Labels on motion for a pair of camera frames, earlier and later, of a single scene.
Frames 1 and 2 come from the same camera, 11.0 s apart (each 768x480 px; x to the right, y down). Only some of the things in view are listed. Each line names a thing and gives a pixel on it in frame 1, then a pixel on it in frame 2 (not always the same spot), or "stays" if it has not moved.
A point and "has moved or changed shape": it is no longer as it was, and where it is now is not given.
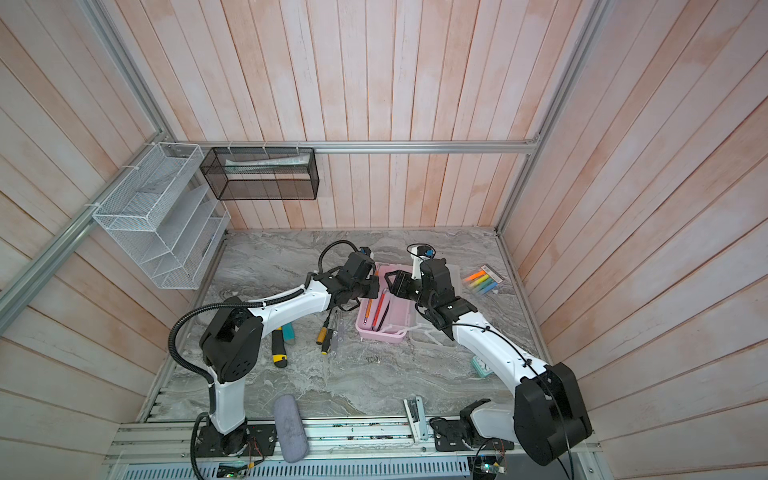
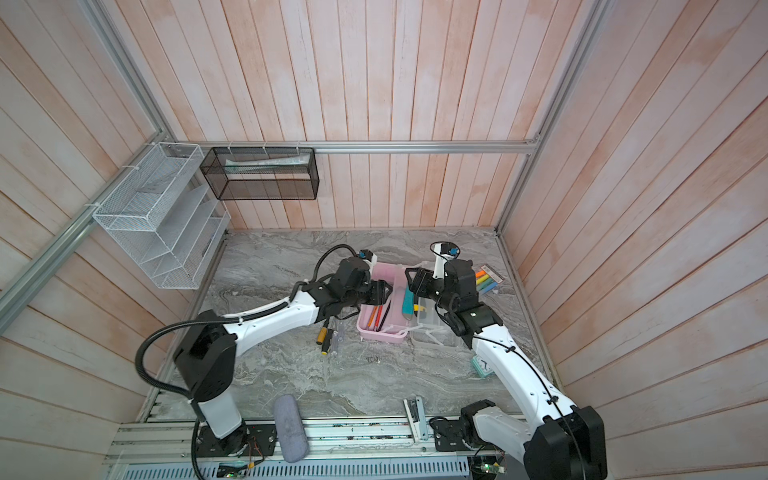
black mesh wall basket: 262,173 stays
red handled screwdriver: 379,308 stays
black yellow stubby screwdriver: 279,355 has moved or changed shape
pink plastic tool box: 385,317 stays
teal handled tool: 288,331 -> 408,304
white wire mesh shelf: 167,215 stays
